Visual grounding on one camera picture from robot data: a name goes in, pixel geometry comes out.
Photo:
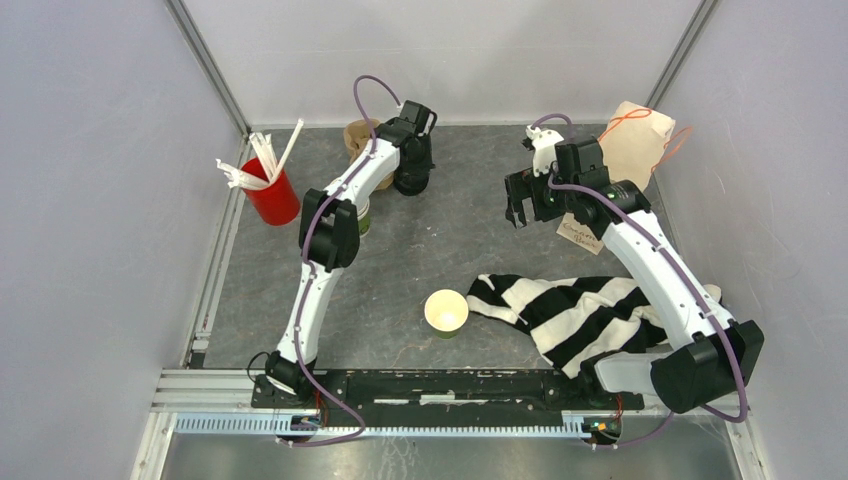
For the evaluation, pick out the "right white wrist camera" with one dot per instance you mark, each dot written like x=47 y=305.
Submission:
x=542 y=143

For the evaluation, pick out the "red plastic cup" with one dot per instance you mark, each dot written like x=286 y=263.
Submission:
x=278 y=204

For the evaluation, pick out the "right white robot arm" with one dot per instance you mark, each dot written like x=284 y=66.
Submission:
x=711 y=356

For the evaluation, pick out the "white wrapped straws bundle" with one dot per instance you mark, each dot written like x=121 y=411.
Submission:
x=271 y=165

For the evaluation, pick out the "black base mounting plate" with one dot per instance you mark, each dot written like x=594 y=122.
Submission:
x=458 y=398

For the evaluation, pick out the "green paper coffee cup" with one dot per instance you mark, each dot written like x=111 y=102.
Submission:
x=446 y=312

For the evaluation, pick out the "stack of paper cups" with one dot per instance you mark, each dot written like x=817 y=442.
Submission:
x=364 y=218

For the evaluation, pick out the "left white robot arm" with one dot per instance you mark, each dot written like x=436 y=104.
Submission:
x=330 y=240

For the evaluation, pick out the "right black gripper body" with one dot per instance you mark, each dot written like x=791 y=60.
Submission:
x=549 y=203

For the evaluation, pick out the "brown cardboard cup carrier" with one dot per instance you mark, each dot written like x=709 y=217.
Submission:
x=356 y=136

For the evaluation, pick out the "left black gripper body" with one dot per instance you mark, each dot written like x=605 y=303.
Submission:
x=422 y=164

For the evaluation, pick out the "black white striped cloth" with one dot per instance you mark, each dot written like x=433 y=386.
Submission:
x=571 y=320

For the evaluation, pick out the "aluminium frame rail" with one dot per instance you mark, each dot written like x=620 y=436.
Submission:
x=218 y=401

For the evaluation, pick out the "brown paper bag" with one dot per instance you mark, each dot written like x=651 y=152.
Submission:
x=634 y=142

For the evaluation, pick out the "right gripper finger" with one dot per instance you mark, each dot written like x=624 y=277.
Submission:
x=515 y=210
x=519 y=184

